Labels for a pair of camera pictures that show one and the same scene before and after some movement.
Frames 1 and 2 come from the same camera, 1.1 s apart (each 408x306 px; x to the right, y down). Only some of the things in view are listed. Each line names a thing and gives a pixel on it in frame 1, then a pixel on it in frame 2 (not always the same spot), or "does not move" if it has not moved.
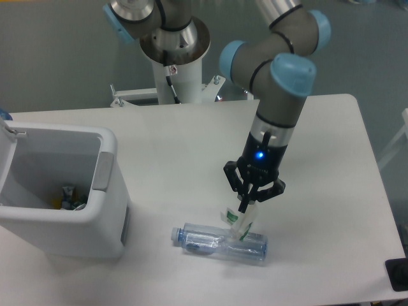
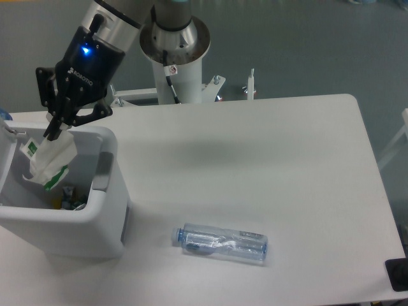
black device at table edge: [397, 270] does not move
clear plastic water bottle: [213, 240] does not move
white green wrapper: [241, 222] → [50, 159]
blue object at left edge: [5, 115] does not move
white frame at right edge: [403, 130] does not move
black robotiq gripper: [259, 163] → [82, 75]
